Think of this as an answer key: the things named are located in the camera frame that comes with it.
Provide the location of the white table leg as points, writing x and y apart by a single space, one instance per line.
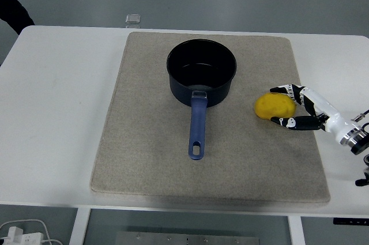
297 230
79 226

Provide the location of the small clear square box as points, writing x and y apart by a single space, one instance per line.
133 18

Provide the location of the white power strip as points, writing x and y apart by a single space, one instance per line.
20 237

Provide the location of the yellow potato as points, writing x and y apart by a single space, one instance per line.
274 106

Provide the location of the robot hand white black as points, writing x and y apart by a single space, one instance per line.
331 115

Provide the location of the beige felt mat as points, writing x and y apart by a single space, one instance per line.
161 155

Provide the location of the black table control panel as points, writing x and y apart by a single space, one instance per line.
350 221

